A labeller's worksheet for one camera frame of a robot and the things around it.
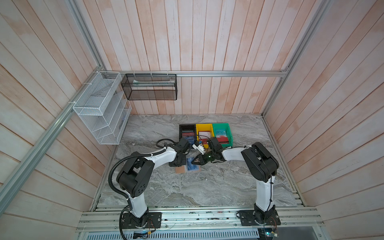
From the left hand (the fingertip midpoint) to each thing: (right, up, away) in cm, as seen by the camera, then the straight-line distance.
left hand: (180, 165), depth 92 cm
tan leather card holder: (+2, -2, -2) cm, 4 cm away
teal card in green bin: (+29, +21, +15) cm, 39 cm away
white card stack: (+16, +19, +2) cm, 25 cm away
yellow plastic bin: (+17, +24, +12) cm, 32 cm away
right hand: (+8, +2, +1) cm, 9 cm away
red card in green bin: (+30, +15, +12) cm, 36 cm away
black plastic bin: (+5, +21, +17) cm, 27 cm away
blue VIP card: (+7, -1, 0) cm, 7 cm away
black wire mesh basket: (-22, +53, +12) cm, 59 cm away
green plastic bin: (+31, +25, +14) cm, 42 cm away
